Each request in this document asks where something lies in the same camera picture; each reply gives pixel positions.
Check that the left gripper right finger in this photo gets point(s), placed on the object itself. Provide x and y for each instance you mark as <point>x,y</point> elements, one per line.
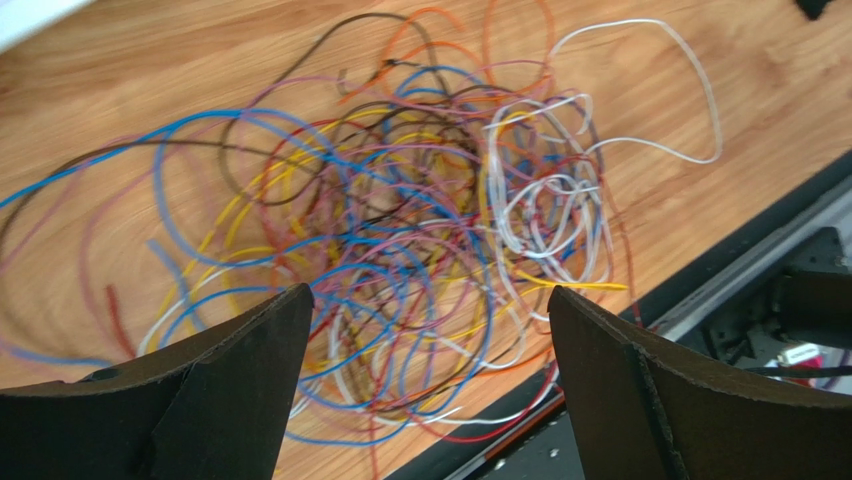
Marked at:
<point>643,407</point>

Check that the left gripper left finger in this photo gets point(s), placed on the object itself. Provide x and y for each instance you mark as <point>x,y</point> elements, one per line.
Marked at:
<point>213,406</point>

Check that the black garment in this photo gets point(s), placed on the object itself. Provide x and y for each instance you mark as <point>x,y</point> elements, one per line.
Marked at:
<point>812,9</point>

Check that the rounded white plastic basket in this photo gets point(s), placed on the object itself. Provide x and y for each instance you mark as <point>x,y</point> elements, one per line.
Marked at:
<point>21,19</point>

